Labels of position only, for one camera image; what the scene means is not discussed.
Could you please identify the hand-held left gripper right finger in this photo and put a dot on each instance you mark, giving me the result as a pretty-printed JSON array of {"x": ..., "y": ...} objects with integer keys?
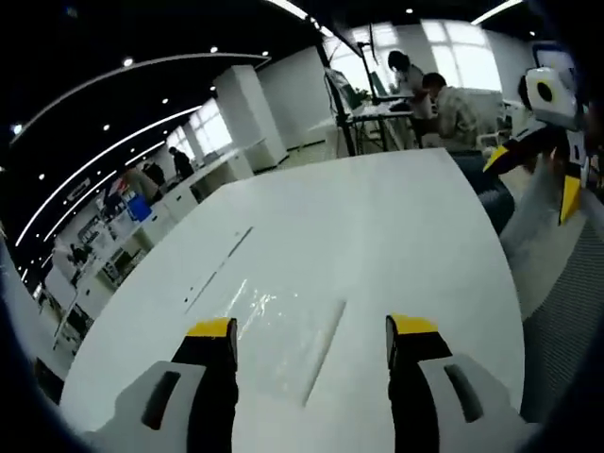
[{"x": 410, "y": 377}]

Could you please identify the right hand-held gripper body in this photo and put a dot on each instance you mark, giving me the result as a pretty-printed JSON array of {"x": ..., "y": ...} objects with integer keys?
[{"x": 552, "y": 94}]

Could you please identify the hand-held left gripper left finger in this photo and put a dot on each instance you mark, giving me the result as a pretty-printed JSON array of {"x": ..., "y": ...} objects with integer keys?
[{"x": 212, "y": 377}]

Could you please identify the clear resealable bag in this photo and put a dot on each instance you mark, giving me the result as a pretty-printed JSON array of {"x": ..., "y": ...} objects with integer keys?
[{"x": 283, "y": 340}]

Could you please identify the white mesh office chair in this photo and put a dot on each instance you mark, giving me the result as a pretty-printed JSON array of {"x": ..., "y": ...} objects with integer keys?
[{"x": 561, "y": 264}]

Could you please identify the white standing desk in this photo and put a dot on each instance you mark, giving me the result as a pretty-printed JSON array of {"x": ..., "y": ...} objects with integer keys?
[{"x": 373, "y": 115}]

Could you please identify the green potted plant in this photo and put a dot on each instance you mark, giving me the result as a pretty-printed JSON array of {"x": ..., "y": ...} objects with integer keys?
[{"x": 362, "y": 94}]

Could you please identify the blue storage bin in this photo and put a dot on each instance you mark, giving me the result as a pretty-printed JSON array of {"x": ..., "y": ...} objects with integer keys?
[{"x": 139, "y": 208}]

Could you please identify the row of white desks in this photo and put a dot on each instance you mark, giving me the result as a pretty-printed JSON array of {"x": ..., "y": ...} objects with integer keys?
[{"x": 189, "y": 189}]

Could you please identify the computer monitor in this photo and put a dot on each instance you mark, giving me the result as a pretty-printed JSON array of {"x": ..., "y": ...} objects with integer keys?
[{"x": 340, "y": 89}]

